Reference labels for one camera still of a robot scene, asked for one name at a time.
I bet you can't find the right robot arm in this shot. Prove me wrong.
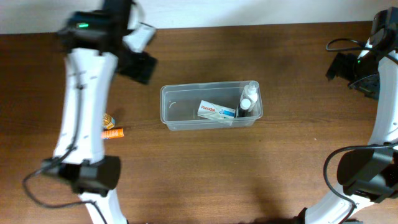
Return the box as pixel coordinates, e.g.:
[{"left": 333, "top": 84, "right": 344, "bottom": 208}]
[{"left": 294, "top": 7, "right": 397, "bottom": 223}]

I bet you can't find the white Panadol medicine box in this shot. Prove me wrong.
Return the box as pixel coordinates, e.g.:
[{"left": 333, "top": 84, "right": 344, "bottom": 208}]
[{"left": 197, "top": 100, "right": 236, "bottom": 126}]

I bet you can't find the black bottle white cap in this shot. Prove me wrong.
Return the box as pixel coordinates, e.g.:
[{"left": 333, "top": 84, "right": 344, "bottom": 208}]
[{"left": 236, "top": 98, "right": 251, "bottom": 118}]

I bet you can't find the orange tablet tube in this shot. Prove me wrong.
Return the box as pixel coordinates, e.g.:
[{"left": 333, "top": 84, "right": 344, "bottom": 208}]
[{"left": 101, "top": 128, "right": 124, "bottom": 139}]

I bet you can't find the small gold-lid jar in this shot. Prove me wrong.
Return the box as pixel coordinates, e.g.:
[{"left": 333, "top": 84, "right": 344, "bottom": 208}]
[{"left": 103, "top": 113, "right": 115, "bottom": 130}]

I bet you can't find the white spray bottle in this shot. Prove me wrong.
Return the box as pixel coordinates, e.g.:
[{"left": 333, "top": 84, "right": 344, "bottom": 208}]
[{"left": 240, "top": 81, "right": 259, "bottom": 112}]

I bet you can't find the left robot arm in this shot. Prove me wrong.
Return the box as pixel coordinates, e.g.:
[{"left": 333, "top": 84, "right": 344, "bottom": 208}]
[{"left": 40, "top": 0, "right": 157, "bottom": 223}]

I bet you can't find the clear plastic container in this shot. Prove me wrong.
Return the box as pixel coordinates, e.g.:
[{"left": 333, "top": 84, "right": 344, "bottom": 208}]
[{"left": 160, "top": 80, "right": 263, "bottom": 131}]

